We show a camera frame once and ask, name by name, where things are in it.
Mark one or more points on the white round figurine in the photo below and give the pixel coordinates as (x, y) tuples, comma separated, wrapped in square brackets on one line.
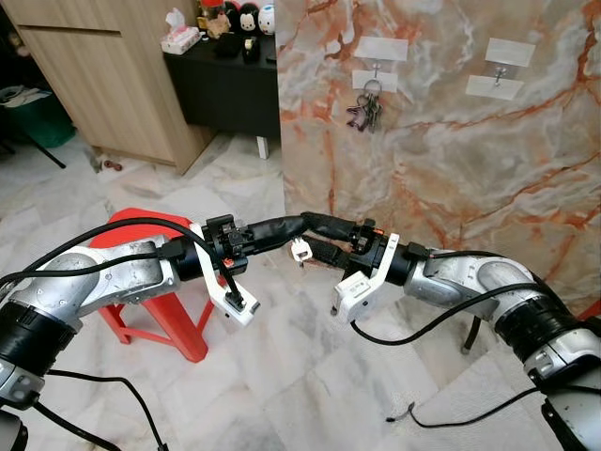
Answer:
[(268, 19)]

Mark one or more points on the red plastic stool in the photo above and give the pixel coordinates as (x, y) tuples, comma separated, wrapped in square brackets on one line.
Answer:
[(160, 319)]

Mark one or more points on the black mouse figurine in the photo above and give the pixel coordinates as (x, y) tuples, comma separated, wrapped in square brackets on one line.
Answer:
[(247, 19)]

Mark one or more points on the thin black rod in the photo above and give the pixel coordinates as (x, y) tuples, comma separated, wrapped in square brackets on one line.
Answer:
[(38, 153)]

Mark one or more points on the clear adhesive wall hook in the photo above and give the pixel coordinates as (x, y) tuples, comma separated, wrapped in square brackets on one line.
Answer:
[(380, 49), (509, 52)]

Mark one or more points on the black metal leg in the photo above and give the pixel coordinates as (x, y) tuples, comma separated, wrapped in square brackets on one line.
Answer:
[(469, 335)]

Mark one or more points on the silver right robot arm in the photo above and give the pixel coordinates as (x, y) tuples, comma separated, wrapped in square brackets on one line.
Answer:
[(470, 277)]

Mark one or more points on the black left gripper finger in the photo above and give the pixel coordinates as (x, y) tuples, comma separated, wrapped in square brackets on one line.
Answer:
[(277, 232)]

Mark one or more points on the light wooden cabinet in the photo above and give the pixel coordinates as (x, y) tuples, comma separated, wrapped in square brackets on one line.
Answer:
[(113, 85)]

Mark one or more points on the pink white tissue box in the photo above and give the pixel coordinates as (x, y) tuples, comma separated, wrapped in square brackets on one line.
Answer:
[(180, 38)]

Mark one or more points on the small red floor item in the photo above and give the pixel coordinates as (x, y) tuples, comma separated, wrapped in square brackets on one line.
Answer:
[(113, 165)]

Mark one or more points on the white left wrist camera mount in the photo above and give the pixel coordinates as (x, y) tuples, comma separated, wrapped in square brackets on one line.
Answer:
[(214, 289)]

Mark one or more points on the black side table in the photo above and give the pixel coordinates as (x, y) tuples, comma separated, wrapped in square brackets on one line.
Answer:
[(221, 94)]

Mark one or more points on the brown bear figurine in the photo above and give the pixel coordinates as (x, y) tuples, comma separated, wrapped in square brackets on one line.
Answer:
[(219, 25)]

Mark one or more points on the green plastic bin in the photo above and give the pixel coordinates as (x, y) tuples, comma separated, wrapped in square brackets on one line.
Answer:
[(42, 117)]

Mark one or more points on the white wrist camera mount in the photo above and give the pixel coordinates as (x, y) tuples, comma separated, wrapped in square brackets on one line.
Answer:
[(214, 289), (362, 289)]

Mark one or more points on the bunch of keys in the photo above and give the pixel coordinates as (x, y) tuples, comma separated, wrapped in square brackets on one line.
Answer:
[(368, 113)]

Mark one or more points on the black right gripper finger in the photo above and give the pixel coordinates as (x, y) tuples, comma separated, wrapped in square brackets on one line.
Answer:
[(331, 226), (331, 254)]

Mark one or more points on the orange marble pattern panel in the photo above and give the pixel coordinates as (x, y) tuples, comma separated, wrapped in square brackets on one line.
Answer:
[(451, 169)]

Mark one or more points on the red plastic item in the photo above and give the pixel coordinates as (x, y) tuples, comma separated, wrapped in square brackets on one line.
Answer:
[(592, 310)]

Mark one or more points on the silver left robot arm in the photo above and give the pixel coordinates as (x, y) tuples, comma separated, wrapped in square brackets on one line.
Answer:
[(103, 274)]

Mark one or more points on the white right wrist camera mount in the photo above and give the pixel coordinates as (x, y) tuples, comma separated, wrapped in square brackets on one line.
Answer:
[(362, 289)]

